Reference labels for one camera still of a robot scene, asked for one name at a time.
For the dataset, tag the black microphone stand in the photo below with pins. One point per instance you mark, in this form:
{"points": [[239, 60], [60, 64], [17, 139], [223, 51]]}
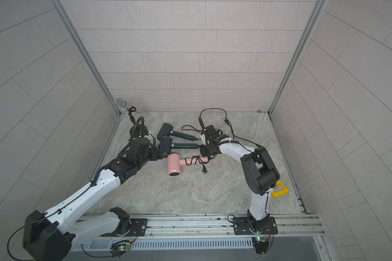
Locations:
{"points": [[124, 107]]}

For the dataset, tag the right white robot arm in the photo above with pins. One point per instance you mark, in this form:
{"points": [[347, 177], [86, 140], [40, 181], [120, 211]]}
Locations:
{"points": [[259, 171]]}

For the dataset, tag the pink hair dryer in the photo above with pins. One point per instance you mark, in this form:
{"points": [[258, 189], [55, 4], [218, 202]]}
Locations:
{"points": [[174, 163]]}

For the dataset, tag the green hair dryer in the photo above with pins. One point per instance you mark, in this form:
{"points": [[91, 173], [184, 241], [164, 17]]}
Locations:
{"points": [[167, 144], [166, 130]]}

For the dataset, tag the yellow sticker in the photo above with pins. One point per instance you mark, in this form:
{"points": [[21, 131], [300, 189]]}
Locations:
{"points": [[280, 190]]}

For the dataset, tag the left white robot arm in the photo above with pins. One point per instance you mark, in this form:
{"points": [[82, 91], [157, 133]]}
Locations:
{"points": [[51, 235]]}

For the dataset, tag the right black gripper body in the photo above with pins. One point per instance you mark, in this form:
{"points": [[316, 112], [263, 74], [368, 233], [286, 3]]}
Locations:
{"points": [[208, 149]]}

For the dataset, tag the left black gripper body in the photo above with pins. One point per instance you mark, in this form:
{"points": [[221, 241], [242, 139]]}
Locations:
{"points": [[151, 155]]}

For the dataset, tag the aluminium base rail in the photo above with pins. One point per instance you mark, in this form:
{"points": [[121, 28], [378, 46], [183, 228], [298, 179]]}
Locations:
{"points": [[189, 226]]}

